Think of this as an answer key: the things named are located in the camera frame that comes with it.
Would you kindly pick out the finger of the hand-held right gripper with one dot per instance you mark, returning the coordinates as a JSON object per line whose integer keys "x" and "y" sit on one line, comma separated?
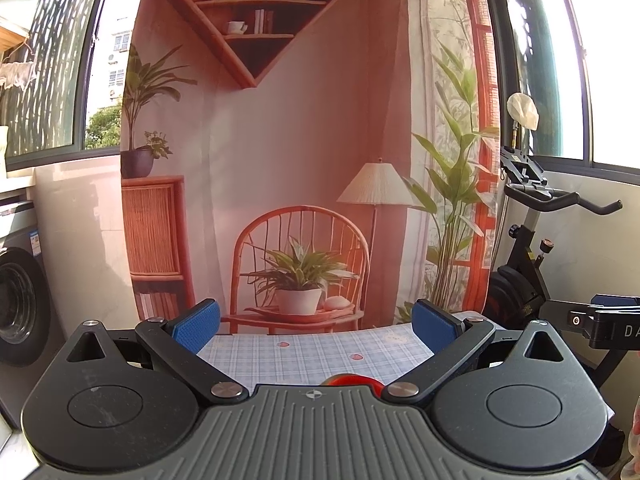
{"x": 580, "y": 320}
{"x": 615, "y": 301}

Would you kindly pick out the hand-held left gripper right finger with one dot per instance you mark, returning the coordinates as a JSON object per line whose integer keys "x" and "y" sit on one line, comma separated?
{"x": 435, "y": 325}

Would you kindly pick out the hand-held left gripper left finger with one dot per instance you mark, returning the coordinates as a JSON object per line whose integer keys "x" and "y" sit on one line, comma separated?
{"x": 197, "y": 322}

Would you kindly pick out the red bowl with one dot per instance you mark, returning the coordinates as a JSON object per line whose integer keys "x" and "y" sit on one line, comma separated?
{"x": 352, "y": 381}

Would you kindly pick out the black exercise bike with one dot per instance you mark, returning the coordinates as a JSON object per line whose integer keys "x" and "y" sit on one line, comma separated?
{"x": 530, "y": 270}

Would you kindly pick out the blue plaid tablecloth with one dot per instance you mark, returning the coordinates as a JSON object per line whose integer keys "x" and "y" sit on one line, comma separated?
{"x": 300, "y": 360}

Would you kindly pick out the washing machine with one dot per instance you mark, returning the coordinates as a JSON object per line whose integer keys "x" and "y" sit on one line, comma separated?
{"x": 25, "y": 300}

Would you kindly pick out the white bag on pole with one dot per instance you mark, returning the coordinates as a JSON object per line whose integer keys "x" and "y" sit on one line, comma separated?
{"x": 522, "y": 110}

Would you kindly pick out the printed backdrop cloth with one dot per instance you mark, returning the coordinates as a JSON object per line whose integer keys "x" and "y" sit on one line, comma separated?
{"x": 300, "y": 135}

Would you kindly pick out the dark framed window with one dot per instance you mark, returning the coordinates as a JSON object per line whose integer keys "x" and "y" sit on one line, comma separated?
{"x": 575, "y": 60}
{"x": 60, "y": 60}

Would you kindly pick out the hanging white cloth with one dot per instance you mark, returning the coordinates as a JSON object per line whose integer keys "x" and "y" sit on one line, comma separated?
{"x": 17, "y": 75}

